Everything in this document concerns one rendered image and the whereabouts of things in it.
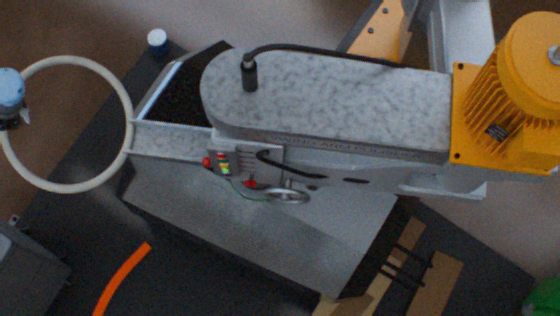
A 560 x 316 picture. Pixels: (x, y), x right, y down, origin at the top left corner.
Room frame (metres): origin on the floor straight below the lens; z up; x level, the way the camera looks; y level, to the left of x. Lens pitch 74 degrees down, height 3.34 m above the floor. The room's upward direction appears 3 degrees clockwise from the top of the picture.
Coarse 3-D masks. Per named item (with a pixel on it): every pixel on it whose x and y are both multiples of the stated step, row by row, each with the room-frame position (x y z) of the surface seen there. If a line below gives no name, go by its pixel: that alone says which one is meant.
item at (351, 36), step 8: (376, 0) 1.50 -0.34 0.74; (368, 8) 1.46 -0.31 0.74; (376, 8) 1.46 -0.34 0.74; (360, 16) 1.41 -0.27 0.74; (368, 16) 1.42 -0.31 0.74; (360, 24) 1.37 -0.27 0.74; (352, 32) 1.33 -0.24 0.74; (344, 40) 1.29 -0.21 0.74; (352, 40) 1.29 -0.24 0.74; (496, 40) 1.36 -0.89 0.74; (336, 48) 1.25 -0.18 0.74; (344, 48) 1.25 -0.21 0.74
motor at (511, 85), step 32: (512, 32) 0.67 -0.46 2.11; (544, 32) 0.67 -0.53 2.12; (512, 64) 0.59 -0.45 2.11; (544, 64) 0.59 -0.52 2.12; (480, 96) 0.60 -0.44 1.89; (512, 96) 0.54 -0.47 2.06; (544, 96) 0.52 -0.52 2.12; (480, 128) 0.56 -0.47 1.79; (512, 128) 0.52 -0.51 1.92; (544, 128) 0.50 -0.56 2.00; (480, 160) 0.49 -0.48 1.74; (512, 160) 0.45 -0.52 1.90; (544, 160) 0.44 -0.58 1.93
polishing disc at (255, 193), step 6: (234, 180) 0.62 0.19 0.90; (240, 180) 0.62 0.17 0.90; (234, 186) 0.59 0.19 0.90; (240, 186) 0.60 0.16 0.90; (246, 186) 0.60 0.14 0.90; (258, 186) 0.60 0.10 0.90; (264, 186) 0.60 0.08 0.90; (270, 186) 0.60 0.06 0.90; (276, 186) 0.60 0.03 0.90; (282, 186) 0.61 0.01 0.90; (240, 192) 0.57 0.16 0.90; (246, 192) 0.57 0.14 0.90; (252, 192) 0.58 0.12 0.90; (258, 192) 0.58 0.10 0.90; (252, 198) 0.55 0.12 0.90; (258, 198) 0.56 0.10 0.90; (264, 198) 0.56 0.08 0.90
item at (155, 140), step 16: (144, 128) 0.73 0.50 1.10; (160, 128) 0.73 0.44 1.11; (176, 128) 0.73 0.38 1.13; (192, 128) 0.73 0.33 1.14; (208, 128) 0.73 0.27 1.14; (144, 144) 0.67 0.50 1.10; (160, 144) 0.68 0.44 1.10; (176, 144) 0.68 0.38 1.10; (192, 144) 0.68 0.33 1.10; (176, 160) 0.62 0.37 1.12; (192, 160) 0.62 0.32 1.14
